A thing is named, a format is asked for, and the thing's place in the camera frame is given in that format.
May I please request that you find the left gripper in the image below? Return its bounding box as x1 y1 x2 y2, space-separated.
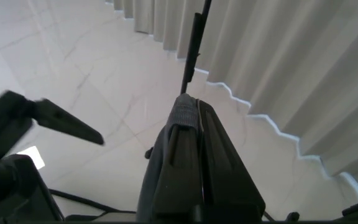
0 90 105 175

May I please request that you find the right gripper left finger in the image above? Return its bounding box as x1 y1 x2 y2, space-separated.
150 125 204 222

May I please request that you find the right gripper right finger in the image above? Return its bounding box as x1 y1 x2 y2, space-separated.
197 99 266 222

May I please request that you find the dark grey garment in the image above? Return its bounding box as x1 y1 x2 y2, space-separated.
136 93 204 222

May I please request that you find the black clothes rack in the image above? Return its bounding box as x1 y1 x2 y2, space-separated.
180 0 358 222

